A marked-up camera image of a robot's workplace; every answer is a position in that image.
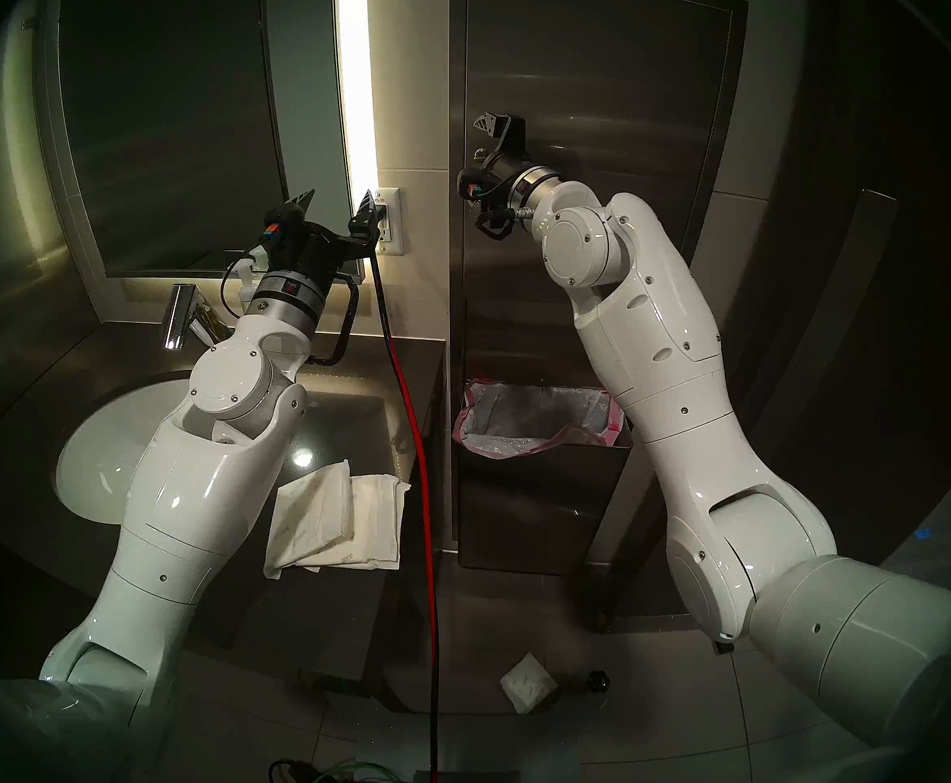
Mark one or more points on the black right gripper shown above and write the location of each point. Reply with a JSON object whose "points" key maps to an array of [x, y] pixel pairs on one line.
{"points": [[512, 170]]}

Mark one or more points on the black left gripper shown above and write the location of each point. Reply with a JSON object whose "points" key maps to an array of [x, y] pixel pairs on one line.
{"points": [[312, 255]]}

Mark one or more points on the stainless towel dispenser door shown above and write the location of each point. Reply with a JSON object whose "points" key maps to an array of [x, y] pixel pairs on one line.
{"points": [[630, 96]]}

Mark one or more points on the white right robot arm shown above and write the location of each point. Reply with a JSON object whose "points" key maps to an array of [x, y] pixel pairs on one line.
{"points": [[671, 365]]}

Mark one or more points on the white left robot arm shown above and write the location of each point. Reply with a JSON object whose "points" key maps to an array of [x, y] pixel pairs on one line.
{"points": [[198, 496]]}

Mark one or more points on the stainless dispenser cabinet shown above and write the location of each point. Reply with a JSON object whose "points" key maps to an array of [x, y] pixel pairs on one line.
{"points": [[457, 316]]}

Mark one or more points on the vertical light strip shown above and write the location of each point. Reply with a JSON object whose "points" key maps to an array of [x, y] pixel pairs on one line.
{"points": [[357, 80]]}

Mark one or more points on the chrome faucet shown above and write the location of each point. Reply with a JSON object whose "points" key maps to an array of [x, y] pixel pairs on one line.
{"points": [[178, 316]]}

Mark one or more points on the pink trash bag liner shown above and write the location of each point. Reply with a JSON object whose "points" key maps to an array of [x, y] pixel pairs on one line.
{"points": [[524, 418]]}

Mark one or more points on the white sink basin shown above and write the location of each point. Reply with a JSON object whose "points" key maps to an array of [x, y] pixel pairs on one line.
{"points": [[92, 463]]}

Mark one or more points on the stainless trash bin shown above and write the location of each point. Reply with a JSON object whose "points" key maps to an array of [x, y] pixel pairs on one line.
{"points": [[533, 516]]}

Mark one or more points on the folded white paper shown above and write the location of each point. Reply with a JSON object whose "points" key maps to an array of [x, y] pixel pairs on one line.
{"points": [[528, 683]]}

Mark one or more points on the black knob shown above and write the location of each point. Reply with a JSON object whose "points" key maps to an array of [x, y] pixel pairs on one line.
{"points": [[598, 682]]}

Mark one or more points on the dark door stop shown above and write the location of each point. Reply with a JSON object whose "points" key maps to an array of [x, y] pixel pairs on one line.
{"points": [[723, 646]]}

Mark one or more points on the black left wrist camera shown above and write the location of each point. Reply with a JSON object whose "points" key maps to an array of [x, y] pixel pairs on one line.
{"points": [[280, 223]]}

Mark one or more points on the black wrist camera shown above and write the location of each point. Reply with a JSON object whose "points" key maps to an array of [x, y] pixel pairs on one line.
{"points": [[474, 186], [280, 223]]}

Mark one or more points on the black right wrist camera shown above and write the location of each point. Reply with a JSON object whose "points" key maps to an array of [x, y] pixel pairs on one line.
{"points": [[474, 186]]}

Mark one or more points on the white wall outlet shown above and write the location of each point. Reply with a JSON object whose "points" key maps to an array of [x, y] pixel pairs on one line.
{"points": [[392, 243]]}

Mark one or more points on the wall mirror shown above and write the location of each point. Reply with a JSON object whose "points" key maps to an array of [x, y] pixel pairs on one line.
{"points": [[174, 137]]}

